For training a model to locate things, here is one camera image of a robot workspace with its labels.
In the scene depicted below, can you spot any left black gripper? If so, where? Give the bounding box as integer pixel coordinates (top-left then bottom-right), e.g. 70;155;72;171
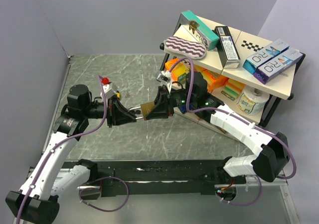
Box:
83;94;137;127

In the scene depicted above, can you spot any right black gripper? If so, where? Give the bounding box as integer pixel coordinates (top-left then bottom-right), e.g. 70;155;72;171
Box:
145;86;196;120

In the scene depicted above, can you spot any brass padlock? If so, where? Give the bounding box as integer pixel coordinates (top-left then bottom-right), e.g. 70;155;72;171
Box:
129;102;155;120

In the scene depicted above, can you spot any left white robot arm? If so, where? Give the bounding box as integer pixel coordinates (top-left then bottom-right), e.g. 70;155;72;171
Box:
5;83;167;224

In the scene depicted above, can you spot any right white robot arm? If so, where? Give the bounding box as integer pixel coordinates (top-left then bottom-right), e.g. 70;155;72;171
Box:
154;71;290;183

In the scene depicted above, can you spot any orange green box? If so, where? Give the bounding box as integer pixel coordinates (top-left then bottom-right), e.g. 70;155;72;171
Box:
165;58;189;84

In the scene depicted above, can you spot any orange sponge pack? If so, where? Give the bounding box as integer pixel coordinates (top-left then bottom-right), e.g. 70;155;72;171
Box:
202;70;228;93

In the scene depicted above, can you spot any black tiered shelf rack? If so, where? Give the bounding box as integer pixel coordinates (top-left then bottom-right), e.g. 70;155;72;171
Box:
156;11;306;137

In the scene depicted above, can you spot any pink wavy eye mask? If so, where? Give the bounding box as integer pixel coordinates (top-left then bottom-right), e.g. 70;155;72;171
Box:
163;36;206;60

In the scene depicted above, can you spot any striped sponge pack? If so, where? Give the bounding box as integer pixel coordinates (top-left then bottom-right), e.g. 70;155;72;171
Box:
221;79;246;101

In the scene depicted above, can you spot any teal box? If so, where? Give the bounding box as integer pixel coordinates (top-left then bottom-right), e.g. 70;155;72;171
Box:
179;10;219;51

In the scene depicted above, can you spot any black silver box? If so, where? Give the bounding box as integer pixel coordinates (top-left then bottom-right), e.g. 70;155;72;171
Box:
214;26;241;69

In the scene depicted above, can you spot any toilet paper roll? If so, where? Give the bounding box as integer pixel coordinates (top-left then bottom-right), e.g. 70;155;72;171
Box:
236;86;270;115

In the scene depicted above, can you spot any purple toothpaste box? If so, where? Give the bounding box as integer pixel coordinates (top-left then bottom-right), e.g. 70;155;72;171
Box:
253;48;303;85

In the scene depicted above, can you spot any blue toothpaste box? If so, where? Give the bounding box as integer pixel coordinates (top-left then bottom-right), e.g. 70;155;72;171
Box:
243;39;290;75

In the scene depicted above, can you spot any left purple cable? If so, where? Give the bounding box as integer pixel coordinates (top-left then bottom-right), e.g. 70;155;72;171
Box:
15;75;110;224

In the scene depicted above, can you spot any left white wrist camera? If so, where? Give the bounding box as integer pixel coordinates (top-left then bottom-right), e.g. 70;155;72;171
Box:
100;77;118;99

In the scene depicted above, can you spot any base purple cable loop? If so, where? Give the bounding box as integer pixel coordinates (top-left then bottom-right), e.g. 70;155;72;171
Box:
78;176;130;213

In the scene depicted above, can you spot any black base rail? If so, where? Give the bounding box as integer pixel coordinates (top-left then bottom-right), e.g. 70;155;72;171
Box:
62;159;250;197

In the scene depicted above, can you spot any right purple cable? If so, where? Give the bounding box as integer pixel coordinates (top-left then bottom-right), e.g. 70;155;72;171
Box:
169;57;297;179

